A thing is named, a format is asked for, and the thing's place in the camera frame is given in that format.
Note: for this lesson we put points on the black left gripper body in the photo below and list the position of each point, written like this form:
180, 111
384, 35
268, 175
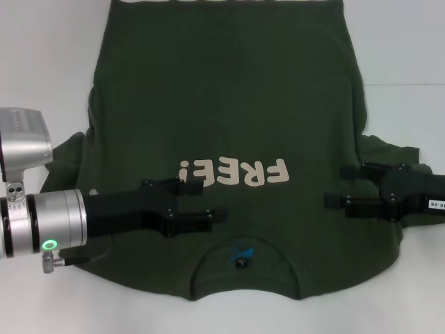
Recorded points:
121, 212

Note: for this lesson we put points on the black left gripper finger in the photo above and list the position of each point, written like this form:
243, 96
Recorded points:
174, 186
191, 221

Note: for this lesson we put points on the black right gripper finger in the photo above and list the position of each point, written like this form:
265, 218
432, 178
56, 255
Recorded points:
361, 208
365, 168

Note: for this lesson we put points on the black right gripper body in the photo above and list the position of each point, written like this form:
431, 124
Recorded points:
413, 195

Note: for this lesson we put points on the dark green printed t-shirt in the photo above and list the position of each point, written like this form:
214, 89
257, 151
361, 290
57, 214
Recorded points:
226, 104

